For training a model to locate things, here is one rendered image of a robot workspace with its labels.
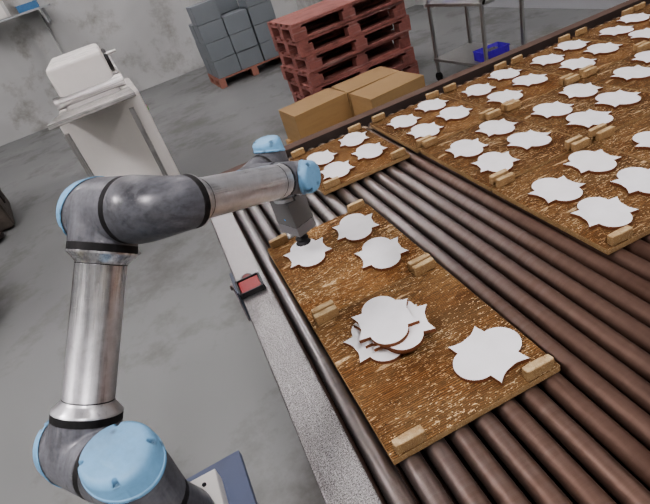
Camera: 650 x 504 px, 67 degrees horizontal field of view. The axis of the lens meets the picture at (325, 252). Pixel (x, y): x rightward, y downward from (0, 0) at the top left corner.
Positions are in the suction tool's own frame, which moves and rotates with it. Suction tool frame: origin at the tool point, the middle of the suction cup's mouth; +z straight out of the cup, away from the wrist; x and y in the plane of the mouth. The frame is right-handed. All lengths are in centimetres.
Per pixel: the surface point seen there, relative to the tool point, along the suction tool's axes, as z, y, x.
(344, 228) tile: 3.6, -2.5, -13.5
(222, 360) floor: 98, 100, 11
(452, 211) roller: 6.6, -24.9, -35.9
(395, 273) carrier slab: 4.6, -29.2, -4.1
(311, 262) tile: 3.6, -5.1, 3.1
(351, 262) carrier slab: 4.6, -15.0, -2.7
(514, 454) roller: 6, -75, 23
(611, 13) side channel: 4, -3, -210
